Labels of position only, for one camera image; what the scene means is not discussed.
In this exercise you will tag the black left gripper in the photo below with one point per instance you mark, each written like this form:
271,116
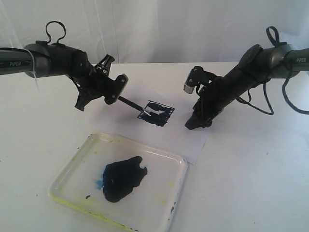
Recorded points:
94,83

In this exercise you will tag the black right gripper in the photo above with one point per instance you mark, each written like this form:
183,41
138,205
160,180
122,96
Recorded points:
212,100

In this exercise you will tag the white paper with square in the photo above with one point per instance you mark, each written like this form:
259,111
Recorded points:
165,126

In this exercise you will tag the black paintbrush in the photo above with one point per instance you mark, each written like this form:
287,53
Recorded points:
133,105

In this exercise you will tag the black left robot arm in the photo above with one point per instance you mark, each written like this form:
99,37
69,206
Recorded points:
39,60

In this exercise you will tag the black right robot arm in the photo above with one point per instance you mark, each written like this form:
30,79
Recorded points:
256,67

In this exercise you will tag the dark blue paint blob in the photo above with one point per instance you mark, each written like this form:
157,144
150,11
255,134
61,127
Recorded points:
121,177

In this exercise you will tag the clear plastic paint tray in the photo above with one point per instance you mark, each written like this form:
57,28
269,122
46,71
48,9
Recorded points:
150,207

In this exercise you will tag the white backdrop curtain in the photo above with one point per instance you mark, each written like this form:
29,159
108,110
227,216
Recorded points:
144,31

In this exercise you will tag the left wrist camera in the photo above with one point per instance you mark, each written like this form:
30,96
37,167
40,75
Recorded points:
112,89

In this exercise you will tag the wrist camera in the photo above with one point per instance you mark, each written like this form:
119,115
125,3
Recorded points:
112,89
197,77

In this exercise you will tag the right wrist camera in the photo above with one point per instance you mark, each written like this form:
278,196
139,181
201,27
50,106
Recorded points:
197,77

